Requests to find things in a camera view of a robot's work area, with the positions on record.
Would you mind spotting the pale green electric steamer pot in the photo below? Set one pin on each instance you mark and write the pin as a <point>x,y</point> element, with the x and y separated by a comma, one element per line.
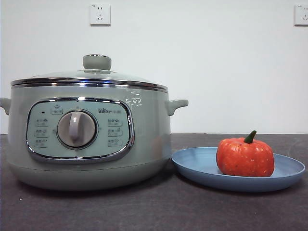
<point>149,134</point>

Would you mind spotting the glass lid with green knob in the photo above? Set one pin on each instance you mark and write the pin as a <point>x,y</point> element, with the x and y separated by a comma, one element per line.
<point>97,62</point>

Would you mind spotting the orange toy pumpkin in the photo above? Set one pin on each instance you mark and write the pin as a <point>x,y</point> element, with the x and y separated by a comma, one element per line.
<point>243,156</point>

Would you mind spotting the blue round plate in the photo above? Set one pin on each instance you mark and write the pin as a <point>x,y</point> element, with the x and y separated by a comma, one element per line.
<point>192,161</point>

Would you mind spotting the white wall socket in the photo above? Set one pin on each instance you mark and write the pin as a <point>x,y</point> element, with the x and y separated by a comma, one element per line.
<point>302,15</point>
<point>100,14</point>

